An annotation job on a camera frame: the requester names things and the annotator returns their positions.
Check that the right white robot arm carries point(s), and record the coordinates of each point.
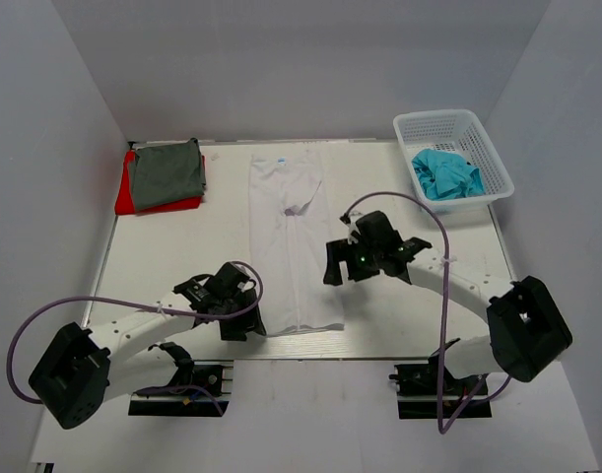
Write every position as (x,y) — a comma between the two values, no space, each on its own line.
(526,329)

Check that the folded grey t shirt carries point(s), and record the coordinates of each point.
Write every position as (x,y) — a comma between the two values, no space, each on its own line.
(166,174)

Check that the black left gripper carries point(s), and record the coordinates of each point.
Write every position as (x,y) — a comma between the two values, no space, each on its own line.
(251,321)

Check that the white t shirt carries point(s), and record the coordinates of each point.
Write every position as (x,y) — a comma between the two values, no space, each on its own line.
(289,226)

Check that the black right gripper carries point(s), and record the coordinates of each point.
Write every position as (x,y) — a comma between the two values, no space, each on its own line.
(342,250)

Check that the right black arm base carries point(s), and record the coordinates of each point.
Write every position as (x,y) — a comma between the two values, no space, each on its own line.
(416,394)

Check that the white plastic basket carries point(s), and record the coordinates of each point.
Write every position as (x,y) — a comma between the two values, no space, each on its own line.
(457,131)

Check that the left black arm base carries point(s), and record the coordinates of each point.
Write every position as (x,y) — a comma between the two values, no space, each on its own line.
(205,393)

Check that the teal crumpled t shirt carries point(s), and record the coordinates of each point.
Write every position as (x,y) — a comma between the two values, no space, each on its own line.
(447,176)

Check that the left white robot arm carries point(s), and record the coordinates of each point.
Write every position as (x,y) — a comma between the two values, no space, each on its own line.
(133,355)

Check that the folded red t shirt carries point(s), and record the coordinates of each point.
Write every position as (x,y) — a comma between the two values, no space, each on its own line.
(124,204)

